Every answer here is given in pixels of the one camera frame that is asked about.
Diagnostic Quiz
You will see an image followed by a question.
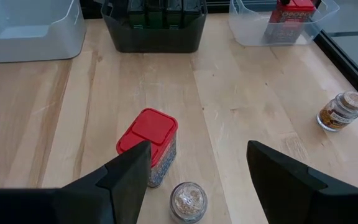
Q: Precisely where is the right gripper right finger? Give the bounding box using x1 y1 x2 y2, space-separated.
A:
246 140 358 224

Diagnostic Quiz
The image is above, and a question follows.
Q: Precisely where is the dark green tin black lid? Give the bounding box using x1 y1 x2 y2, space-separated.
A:
183 0 204 27
127 0 146 29

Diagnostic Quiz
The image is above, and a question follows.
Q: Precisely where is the dark grey plastic bin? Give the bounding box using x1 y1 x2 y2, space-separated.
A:
100 0 209 54

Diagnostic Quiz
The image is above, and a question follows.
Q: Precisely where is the light grey plastic bin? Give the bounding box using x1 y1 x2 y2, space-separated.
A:
0 0 87 64

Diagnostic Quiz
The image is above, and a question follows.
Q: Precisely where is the red lid paprika tin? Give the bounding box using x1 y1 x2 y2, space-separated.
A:
116 108 179 188
262 0 319 45

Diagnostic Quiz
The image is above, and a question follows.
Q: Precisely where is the clear plastic bin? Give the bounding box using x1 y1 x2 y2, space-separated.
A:
227 0 341 47

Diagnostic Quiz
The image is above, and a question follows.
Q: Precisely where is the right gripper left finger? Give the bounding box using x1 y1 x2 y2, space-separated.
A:
62 140 153 224

